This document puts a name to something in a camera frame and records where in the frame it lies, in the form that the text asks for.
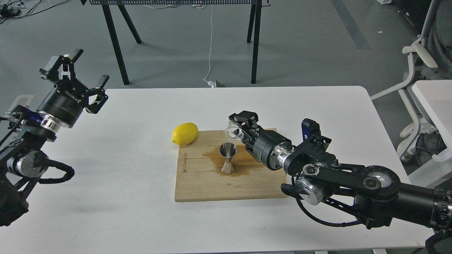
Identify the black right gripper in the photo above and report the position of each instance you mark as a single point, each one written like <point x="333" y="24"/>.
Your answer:
<point x="266" y="146"/>

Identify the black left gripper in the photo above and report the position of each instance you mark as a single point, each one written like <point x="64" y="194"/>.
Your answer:
<point x="65" y="100"/>

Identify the small clear glass cup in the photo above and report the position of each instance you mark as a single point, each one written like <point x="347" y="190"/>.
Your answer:
<point x="234" y="132"/>

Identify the steel double jigger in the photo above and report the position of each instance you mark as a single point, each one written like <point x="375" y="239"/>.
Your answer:
<point x="227" y="151"/>

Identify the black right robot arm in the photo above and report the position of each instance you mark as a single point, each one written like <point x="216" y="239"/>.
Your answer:
<point x="374" y="194"/>

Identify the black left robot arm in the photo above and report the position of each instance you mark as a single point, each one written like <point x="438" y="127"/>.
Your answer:
<point x="23" y="163"/>

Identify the bamboo cutting board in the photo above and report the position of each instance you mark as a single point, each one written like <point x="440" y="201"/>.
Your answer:
<point x="200" y="178"/>

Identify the yellow lemon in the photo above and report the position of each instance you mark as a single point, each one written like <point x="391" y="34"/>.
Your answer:
<point x="184" y="134"/>

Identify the white side table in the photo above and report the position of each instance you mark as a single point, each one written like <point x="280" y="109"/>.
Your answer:
<point x="436" y="98"/>

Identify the person in grey clothes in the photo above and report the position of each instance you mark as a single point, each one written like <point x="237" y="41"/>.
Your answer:
<point x="439" y="44"/>

